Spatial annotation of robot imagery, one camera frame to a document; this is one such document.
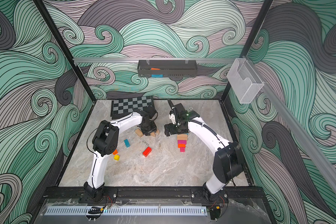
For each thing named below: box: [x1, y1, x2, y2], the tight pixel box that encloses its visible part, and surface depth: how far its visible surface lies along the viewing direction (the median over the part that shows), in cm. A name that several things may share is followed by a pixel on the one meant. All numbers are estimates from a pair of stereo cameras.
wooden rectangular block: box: [134, 128, 144, 138], surface depth 99 cm
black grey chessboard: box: [110, 95, 154, 120], surface depth 113 cm
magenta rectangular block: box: [177, 140, 188, 145], surface depth 96 cm
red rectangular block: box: [142, 146, 152, 158], surface depth 90 cm
